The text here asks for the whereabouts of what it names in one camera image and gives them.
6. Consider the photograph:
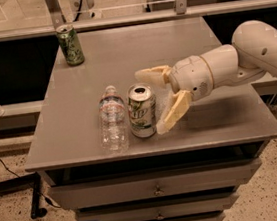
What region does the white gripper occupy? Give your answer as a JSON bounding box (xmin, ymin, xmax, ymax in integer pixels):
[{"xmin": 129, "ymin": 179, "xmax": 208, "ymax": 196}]
[{"xmin": 134, "ymin": 44, "xmax": 239, "ymax": 135}]

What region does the silver 7up can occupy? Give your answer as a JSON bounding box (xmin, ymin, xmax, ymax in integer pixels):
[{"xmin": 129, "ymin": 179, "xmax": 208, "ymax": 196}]
[{"xmin": 127, "ymin": 83, "xmax": 156, "ymax": 138}]

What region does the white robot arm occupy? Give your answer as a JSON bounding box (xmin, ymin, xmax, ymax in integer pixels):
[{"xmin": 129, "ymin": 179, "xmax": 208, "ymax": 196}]
[{"xmin": 135, "ymin": 20, "xmax": 277, "ymax": 135}]

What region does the clear plastic water bottle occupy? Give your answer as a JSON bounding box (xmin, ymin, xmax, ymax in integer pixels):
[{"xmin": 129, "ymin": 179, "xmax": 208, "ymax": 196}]
[{"xmin": 99, "ymin": 85, "xmax": 129, "ymax": 155}]

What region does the green soda can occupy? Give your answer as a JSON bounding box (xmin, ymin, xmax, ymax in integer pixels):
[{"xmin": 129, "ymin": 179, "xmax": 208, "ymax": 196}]
[{"xmin": 56, "ymin": 24, "xmax": 85, "ymax": 66}]

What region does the grey drawer cabinet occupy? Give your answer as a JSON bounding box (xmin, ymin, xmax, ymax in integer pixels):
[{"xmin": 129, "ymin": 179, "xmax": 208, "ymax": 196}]
[{"xmin": 26, "ymin": 18, "xmax": 277, "ymax": 221}]

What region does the top grey drawer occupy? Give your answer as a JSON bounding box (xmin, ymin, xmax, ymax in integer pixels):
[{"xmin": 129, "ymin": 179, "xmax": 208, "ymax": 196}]
[{"xmin": 49, "ymin": 158, "xmax": 262, "ymax": 210}]

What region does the middle grey drawer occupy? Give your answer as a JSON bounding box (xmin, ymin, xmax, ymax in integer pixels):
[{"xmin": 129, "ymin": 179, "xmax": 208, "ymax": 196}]
[{"xmin": 76, "ymin": 192, "xmax": 239, "ymax": 221}]

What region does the black metal stand leg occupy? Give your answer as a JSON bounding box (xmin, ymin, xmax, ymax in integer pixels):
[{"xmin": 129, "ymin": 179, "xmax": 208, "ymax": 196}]
[{"xmin": 0, "ymin": 173, "xmax": 47, "ymax": 219}]

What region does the black cable on floor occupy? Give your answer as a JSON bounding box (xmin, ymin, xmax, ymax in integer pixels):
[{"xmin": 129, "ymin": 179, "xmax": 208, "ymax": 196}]
[{"xmin": 0, "ymin": 134, "xmax": 61, "ymax": 216}]

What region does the grey metal rail frame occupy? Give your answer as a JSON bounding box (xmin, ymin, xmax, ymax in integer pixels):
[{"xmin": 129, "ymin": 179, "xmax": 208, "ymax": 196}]
[{"xmin": 0, "ymin": 0, "xmax": 277, "ymax": 43}]

